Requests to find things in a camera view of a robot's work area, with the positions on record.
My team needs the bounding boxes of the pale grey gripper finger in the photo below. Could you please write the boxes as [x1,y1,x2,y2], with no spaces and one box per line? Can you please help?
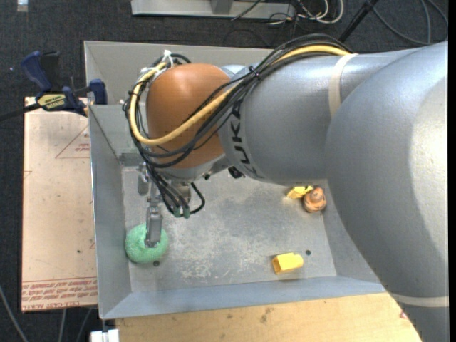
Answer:
[137,166,150,197]
[144,204,165,249]

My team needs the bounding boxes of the green foam ball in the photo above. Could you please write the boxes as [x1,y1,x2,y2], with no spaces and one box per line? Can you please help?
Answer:
[124,222,170,264]

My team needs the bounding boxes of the grey metal bin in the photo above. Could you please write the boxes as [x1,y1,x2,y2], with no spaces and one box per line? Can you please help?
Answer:
[83,40,388,321]

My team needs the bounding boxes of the brown cardboard board, red print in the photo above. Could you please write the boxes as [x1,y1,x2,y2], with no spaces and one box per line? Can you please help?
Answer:
[21,96,99,313]

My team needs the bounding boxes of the small yellow toy piece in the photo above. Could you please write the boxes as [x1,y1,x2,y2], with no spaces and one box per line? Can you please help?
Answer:
[286,185,315,200]

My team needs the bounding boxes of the yellow block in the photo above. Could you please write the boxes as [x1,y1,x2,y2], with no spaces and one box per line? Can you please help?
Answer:
[271,252,305,275]

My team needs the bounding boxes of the orange-brown ridged toy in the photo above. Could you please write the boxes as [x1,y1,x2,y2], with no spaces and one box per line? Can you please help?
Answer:
[302,187,328,214]

